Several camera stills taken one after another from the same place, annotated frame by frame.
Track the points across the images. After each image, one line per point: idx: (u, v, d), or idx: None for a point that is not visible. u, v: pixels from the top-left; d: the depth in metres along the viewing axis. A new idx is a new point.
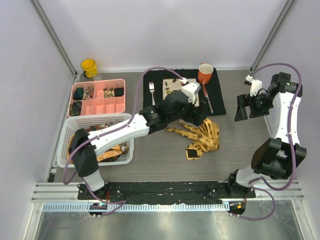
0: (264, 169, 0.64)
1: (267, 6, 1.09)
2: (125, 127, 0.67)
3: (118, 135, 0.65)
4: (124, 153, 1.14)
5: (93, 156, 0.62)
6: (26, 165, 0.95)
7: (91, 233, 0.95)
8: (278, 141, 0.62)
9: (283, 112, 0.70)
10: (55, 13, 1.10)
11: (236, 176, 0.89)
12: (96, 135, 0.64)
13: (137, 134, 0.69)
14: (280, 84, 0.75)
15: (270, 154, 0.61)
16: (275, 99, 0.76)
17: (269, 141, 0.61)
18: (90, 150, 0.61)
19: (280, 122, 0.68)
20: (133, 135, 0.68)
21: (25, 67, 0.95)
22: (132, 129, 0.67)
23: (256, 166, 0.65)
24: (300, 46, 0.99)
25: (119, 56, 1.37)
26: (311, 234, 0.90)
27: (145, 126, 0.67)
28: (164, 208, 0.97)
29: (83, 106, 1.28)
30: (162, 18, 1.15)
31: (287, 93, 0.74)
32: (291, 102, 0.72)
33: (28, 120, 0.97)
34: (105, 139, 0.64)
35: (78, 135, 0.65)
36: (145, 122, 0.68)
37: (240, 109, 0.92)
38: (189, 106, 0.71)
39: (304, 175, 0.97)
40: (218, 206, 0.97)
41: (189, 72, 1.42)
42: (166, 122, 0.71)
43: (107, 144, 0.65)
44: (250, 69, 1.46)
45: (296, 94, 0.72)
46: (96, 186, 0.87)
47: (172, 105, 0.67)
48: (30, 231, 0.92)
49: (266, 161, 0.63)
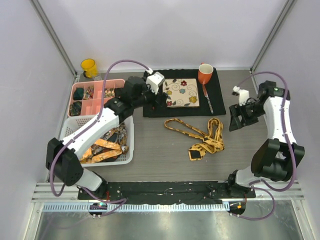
0: (265, 172, 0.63)
1: (267, 6, 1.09)
2: (96, 123, 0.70)
3: (92, 132, 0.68)
4: (124, 153, 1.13)
5: (75, 159, 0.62)
6: (26, 165, 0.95)
7: (91, 233, 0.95)
8: (277, 142, 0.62)
9: (275, 115, 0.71)
10: (55, 13, 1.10)
11: (236, 176, 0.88)
12: (71, 139, 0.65)
13: (107, 127, 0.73)
14: (268, 90, 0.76)
15: (270, 156, 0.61)
16: (265, 102, 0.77)
17: (268, 143, 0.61)
18: (70, 154, 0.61)
19: (275, 124, 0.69)
20: (105, 128, 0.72)
21: (25, 67, 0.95)
22: (102, 123, 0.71)
23: (257, 170, 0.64)
24: (300, 46, 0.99)
25: (119, 56, 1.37)
26: (311, 234, 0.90)
27: (113, 116, 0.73)
28: (164, 208, 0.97)
29: (83, 106, 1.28)
30: (162, 18, 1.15)
31: (277, 97, 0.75)
32: (282, 104, 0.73)
33: (28, 120, 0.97)
34: (81, 139, 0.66)
35: (51, 147, 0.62)
36: (112, 111, 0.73)
37: (234, 119, 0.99)
38: (151, 94, 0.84)
39: (304, 175, 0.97)
40: (218, 206, 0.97)
41: (189, 72, 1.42)
42: (129, 110, 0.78)
43: (85, 143, 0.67)
44: (250, 69, 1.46)
45: (284, 97, 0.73)
46: (93, 187, 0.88)
47: (133, 91, 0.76)
48: (30, 231, 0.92)
49: (266, 164, 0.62)
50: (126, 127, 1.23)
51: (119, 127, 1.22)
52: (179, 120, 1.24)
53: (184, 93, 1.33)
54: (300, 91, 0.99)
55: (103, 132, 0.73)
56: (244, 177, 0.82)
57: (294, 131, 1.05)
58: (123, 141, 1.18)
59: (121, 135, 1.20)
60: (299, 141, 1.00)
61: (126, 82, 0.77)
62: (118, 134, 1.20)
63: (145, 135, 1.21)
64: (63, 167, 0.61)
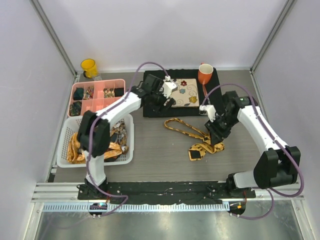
0: (273, 183, 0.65)
1: (267, 6, 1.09)
2: (123, 101, 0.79)
3: (120, 108, 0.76)
4: (124, 153, 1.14)
5: (107, 129, 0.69)
6: (26, 164, 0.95)
7: (91, 233, 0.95)
8: (273, 152, 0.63)
9: (254, 124, 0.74)
10: (55, 13, 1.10)
11: (234, 179, 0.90)
12: (104, 111, 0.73)
13: (131, 108, 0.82)
14: (236, 101, 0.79)
15: (272, 168, 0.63)
16: (239, 115, 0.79)
17: (267, 156, 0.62)
18: (105, 123, 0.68)
19: (261, 133, 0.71)
20: (129, 108, 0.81)
21: (25, 67, 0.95)
22: (128, 102, 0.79)
23: (265, 184, 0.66)
24: (300, 46, 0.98)
25: (119, 56, 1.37)
26: (311, 234, 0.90)
27: (137, 99, 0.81)
28: (164, 208, 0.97)
29: (83, 106, 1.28)
30: (162, 18, 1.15)
31: (247, 106, 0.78)
32: (255, 112, 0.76)
33: (28, 120, 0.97)
34: (111, 112, 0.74)
35: (87, 117, 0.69)
36: (136, 95, 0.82)
37: (213, 133, 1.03)
38: (162, 97, 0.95)
39: (304, 175, 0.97)
40: (218, 206, 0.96)
41: (189, 73, 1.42)
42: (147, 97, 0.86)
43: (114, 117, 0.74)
44: (250, 69, 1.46)
45: (253, 105, 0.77)
46: (100, 180, 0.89)
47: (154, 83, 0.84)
48: (30, 231, 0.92)
49: (272, 176, 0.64)
50: (126, 127, 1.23)
51: (119, 127, 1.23)
52: (179, 120, 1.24)
53: (184, 93, 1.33)
54: (300, 91, 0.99)
55: (128, 111, 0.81)
56: (244, 179, 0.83)
57: (294, 131, 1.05)
58: (123, 141, 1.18)
59: (121, 135, 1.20)
60: (299, 141, 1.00)
61: (149, 74, 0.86)
62: (118, 134, 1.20)
63: (145, 135, 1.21)
64: (97, 136, 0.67)
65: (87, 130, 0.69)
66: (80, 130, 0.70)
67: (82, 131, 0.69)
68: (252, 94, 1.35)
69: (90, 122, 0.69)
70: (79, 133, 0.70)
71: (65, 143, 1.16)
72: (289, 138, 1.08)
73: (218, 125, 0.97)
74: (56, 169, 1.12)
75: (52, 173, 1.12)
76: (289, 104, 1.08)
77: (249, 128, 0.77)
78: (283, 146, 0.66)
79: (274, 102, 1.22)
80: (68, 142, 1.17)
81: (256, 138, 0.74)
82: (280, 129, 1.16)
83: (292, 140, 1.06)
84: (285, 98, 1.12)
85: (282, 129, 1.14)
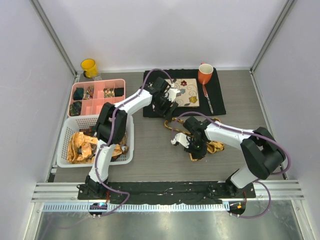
0: (271, 168, 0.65)
1: (267, 6, 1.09)
2: (137, 97, 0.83)
3: (135, 102, 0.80)
4: (124, 153, 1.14)
5: (125, 119, 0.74)
6: (26, 164, 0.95)
7: (91, 233, 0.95)
8: (247, 139, 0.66)
9: (221, 134, 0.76)
10: (55, 13, 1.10)
11: (233, 182, 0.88)
12: (121, 104, 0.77)
13: (143, 103, 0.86)
14: (199, 127, 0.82)
15: (258, 154, 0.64)
16: (208, 136, 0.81)
17: (246, 145, 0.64)
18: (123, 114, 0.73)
19: (229, 135, 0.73)
20: (141, 104, 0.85)
21: (25, 68, 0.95)
22: (142, 98, 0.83)
23: (267, 173, 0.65)
24: (301, 46, 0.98)
25: (119, 56, 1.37)
26: (311, 234, 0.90)
27: (149, 95, 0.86)
28: (164, 208, 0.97)
29: (83, 106, 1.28)
30: (162, 19, 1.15)
31: (208, 125, 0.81)
32: (216, 125, 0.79)
33: (28, 120, 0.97)
34: (128, 105, 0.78)
35: (107, 108, 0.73)
36: (149, 92, 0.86)
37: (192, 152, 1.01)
38: (167, 101, 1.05)
39: (304, 175, 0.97)
40: (218, 206, 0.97)
41: (189, 73, 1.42)
42: (156, 95, 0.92)
43: (129, 110, 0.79)
44: (250, 69, 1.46)
45: (211, 121, 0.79)
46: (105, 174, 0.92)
47: (163, 85, 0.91)
48: (30, 231, 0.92)
49: (263, 161, 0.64)
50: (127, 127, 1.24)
51: None
52: (179, 120, 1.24)
53: (184, 93, 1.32)
54: (301, 91, 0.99)
55: (140, 106, 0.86)
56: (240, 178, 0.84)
57: (294, 131, 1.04)
58: (123, 141, 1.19)
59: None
60: (299, 141, 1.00)
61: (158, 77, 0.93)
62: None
63: (145, 135, 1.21)
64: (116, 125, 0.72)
65: (106, 119, 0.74)
66: (99, 120, 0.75)
67: (102, 121, 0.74)
68: (252, 94, 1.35)
69: (109, 112, 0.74)
70: (98, 122, 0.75)
71: (66, 143, 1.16)
72: (289, 138, 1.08)
73: (194, 146, 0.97)
74: (56, 169, 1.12)
75: (52, 173, 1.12)
76: (290, 104, 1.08)
77: (222, 140, 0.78)
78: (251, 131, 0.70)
79: (274, 101, 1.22)
80: (68, 142, 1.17)
81: (232, 143, 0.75)
82: (280, 129, 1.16)
83: (292, 140, 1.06)
84: (285, 98, 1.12)
85: (282, 129, 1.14)
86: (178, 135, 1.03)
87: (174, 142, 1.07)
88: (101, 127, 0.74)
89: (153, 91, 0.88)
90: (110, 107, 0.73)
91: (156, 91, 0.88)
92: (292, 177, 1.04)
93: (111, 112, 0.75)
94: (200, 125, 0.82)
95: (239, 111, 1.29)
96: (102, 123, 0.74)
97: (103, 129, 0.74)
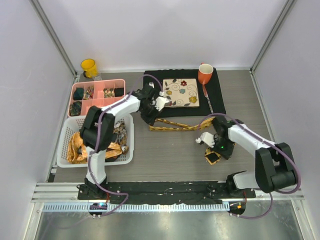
0: (277, 186, 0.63)
1: (267, 6, 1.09)
2: (124, 101, 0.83)
3: (123, 106, 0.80)
4: (124, 153, 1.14)
5: (113, 123, 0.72)
6: (26, 164, 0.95)
7: (91, 233, 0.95)
8: (265, 149, 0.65)
9: (243, 137, 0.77)
10: (55, 13, 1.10)
11: (234, 181, 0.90)
12: (108, 107, 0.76)
13: (130, 109, 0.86)
14: (225, 124, 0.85)
15: (268, 166, 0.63)
16: (230, 135, 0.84)
17: (260, 154, 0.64)
18: (109, 117, 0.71)
19: (249, 139, 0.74)
20: (128, 109, 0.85)
21: (25, 67, 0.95)
22: (129, 103, 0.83)
23: (270, 188, 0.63)
24: (300, 46, 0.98)
25: (119, 56, 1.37)
26: (311, 234, 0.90)
27: (137, 100, 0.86)
28: (164, 208, 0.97)
29: (83, 106, 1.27)
30: (162, 19, 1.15)
31: (233, 125, 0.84)
32: (240, 127, 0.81)
33: (28, 120, 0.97)
34: (116, 109, 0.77)
35: (93, 111, 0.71)
36: (136, 98, 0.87)
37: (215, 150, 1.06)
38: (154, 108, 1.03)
39: (304, 175, 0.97)
40: (218, 206, 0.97)
41: (189, 73, 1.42)
42: (144, 102, 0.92)
43: (117, 114, 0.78)
44: (250, 69, 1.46)
45: (237, 122, 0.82)
46: (101, 177, 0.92)
47: (151, 91, 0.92)
48: (30, 231, 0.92)
49: (271, 175, 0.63)
50: (126, 127, 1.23)
51: (119, 127, 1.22)
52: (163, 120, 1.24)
53: (184, 93, 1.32)
54: (300, 91, 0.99)
55: (127, 112, 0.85)
56: (245, 182, 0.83)
57: (294, 131, 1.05)
58: (123, 141, 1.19)
59: (121, 135, 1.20)
60: (299, 141, 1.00)
61: (146, 84, 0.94)
62: (118, 134, 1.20)
63: (145, 135, 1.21)
64: (102, 129, 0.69)
65: (91, 124, 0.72)
66: (84, 125, 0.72)
67: (88, 125, 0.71)
68: (252, 94, 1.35)
69: (95, 116, 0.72)
70: (84, 127, 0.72)
71: (66, 142, 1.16)
72: (289, 139, 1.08)
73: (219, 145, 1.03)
74: (56, 169, 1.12)
75: (52, 173, 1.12)
76: (290, 104, 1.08)
77: (242, 143, 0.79)
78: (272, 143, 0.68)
79: (274, 101, 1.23)
80: (68, 142, 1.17)
81: (249, 149, 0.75)
82: (280, 129, 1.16)
83: (292, 140, 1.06)
84: (285, 98, 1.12)
85: (282, 130, 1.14)
86: (203, 135, 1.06)
87: (199, 141, 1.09)
88: (87, 132, 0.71)
89: (140, 98, 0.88)
90: (97, 111, 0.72)
91: (144, 98, 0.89)
92: None
93: (98, 116, 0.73)
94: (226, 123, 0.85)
95: (238, 111, 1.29)
96: (88, 128, 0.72)
97: (89, 134, 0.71)
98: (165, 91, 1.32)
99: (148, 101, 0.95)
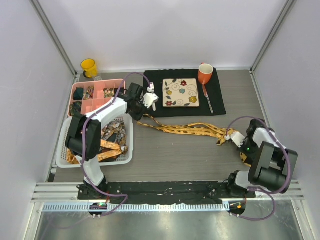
0: (260, 180, 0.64)
1: (267, 6, 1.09)
2: (110, 105, 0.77)
3: (109, 111, 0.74)
4: (124, 153, 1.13)
5: (99, 130, 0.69)
6: (26, 165, 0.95)
7: (91, 233, 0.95)
8: (272, 145, 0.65)
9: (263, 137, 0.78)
10: (56, 13, 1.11)
11: (236, 176, 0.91)
12: (93, 113, 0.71)
13: (117, 112, 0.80)
14: (255, 125, 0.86)
15: (264, 159, 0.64)
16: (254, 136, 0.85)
17: (263, 145, 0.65)
18: (95, 123, 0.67)
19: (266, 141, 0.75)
20: (116, 112, 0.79)
21: (25, 67, 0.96)
22: (116, 106, 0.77)
23: (254, 178, 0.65)
24: (300, 46, 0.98)
25: (119, 56, 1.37)
26: (311, 234, 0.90)
27: (124, 102, 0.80)
28: (164, 208, 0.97)
29: (83, 106, 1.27)
30: (162, 18, 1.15)
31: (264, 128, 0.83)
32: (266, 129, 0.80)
33: (28, 120, 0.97)
34: (101, 115, 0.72)
35: (77, 118, 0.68)
36: (123, 100, 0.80)
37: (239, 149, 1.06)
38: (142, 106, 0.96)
39: (304, 175, 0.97)
40: (218, 206, 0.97)
41: (189, 73, 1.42)
42: (133, 104, 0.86)
43: (103, 120, 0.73)
44: (250, 69, 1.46)
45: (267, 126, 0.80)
46: (99, 178, 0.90)
47: (138, 91, 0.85)
48: (30, 231, 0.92)
49: (261, 168, 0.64)
50: (126, 127, 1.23)
51: (118, 127, 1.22)
52: (151, 116, 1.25)
53: (184, 93, 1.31)
54: (300, 91, 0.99)
55: (114, 116, 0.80)
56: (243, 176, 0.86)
57: (294, 131, 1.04)
58: (122, 141, 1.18)
59: (121, 135, 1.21)
60: (299, 141, 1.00)
61: (132, 83, 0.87)
62: (118, 134, 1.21)
63: (145, 135, 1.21)
64: (89, 136, 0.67)
65: (77, 133, 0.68)
66: (69, 133, 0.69)
67: (73, 134, 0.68)
68: (252, 94, 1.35)
69: (80, 124, 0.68)
70: (69, 136, 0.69)
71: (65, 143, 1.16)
72: (289, 138, 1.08)
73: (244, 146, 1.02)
74: (56, 169, 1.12)
75: (52, 173, 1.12)
76: (289, 104, 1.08)
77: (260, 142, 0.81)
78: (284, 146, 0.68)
79: (274, 101, 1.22)
80: None
81: None
82: (280, 129, 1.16)
83: (292, 140, 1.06)
84: (285, 98, 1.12)
85: (282, 129, 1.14)
86: (234, 134, 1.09)
87: (227, 139, 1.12)
88: (72, 141, 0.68)
89: (127, 99, 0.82)
90: (81, 118, 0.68)
91: (131, 99, 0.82)
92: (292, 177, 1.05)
93: (82, 123, 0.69)
94: (258, 123, 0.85)
95: (239, 111, 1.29)
96: (74, 137, 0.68)
97: (74, 144, 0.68)
98: (165, 91, 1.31)
99: (136, 101, 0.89)
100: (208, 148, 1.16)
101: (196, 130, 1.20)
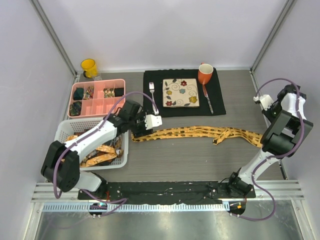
0: (271, 142, 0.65)
1: (267, 6, 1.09)
2: (97, 131, 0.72)
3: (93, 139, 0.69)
4: (119, 156, 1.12)
5: (76, 162, 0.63)
6: (26, 165, 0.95)
7: (91, 233, 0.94)
8: (288, 113, 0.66)
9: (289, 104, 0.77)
10: (55, 13, 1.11)
11: (238, 172, 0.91)
12: (74, 142, 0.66)
13: (106, 138, 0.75)
14: (287, 89, 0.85)
15: (278, 123, 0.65)
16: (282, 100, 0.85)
17: (280, 112, 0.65)
18: (72, 156, 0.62)
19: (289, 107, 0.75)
20: (103, 138, 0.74)
21: (25, 68, 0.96)
22: (103, 132, 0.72)
23: (265, 140, 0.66)
24: (300, 46, 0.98)
25: (119, 56, 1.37)
26: (311, 234, 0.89)
27: (113, 128, 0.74)
28: (164, 208, 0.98)
29: (83, 106, 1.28)
30: (162, 19, 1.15)
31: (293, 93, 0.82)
32: (296, 97, 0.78)
33: (28, 120, 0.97)
34: (82, 143, 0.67)
35: (54, 148, 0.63)
36: (112, 124, 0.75)
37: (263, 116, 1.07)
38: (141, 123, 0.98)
39: (304, 175, 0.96)
40: (218, 206, 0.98)
41: (188, 73, 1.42)
42: (124, 126, 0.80)
43: (85, 149, 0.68)
44: (250, 69, 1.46)
45: (298, 93, 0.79)
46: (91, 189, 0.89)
47: (132, 109, 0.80)
48: (29, 231, 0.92)
49: (274, 132, 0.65)
50: None
51: None
52: None
53: (184, 93, 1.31)
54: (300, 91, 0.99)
55: (102, 141, 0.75)
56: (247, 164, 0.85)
57: None
58: (117, 144, 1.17)
59: (116, 138, 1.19)
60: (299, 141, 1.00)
61: (127, 101, 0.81)
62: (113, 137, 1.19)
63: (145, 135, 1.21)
64: (63, 170, 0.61)
65: (53, 163, 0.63)
66: (45, 162, 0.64)
67: (48, 164, 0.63)
68: (252, 94, 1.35)
69: (57, 153, 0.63)
70: (45, 165, 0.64)
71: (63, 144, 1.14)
72: None
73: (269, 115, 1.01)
74: None
75: None
76: None
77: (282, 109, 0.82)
78: (303, 117, 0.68)
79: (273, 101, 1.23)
80: None
81: None
82: None
83: None
84: None
85: None
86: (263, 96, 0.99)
87: (255, 100, 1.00)
88: (48, 170, 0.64)
89: (118, 123, 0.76)
90: (59, 147, 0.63)
91: (121, 123, 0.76)
92: (292, 177, 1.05)
93: (60, 153, 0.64)
94: (289, 88, 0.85)
95: (239, 111, 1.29)
96: (49, 167, 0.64)
97: (50, 174, 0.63)
98: (165, 91, 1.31)
99: (131, 121, 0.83)
100: (208, 148, 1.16)
101: (194, 132, 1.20)
